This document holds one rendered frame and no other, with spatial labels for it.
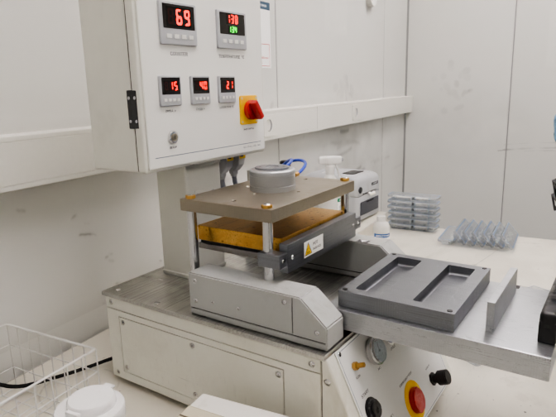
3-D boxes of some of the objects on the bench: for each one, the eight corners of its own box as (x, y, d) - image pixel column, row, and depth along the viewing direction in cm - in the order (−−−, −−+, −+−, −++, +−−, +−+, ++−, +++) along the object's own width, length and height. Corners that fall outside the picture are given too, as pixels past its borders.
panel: (385, 481, 71) (333, 352, 72) (449, 379, 95) (410, 283, 96) (398, 481, 70) (345, 351, 71) (460, 377, 94) (420, 280, 95)
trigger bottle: (319, 228, 183) (318, 157, 177) (318, 222, 191) (317, 155, 185) (344, 228, 183) (344, 157, 177) (342, 222, 191) (342, 154, 185)
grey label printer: (301, 217, 201) (300, 172, 197) (327, 206, 217) (326, 165, 213) (359, 224, 187) (360, 177, 183) (382, 213, 203) (383, 170, 199)
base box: (113, 380, 99) (104, 294, 95) (237, 309, 129) (233, 242, 125) (379, 493, 70) (381, 376, 66) (457, 367, 100) (462, 282, 96)
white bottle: (370, 259, 163) (371, 214, 160) (385, 258, 164) (386, 213, 160) (375, 265, 158) (376, 218, 155) (390, 263, 159) (391, 217, 156)
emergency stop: (411, 419, 82) (401, 395, 82) (419, 405, 85) (410, 383, 85) (420, 418, 81) (410, 394, 81) (428, 405, 84) (419, 381, 84)
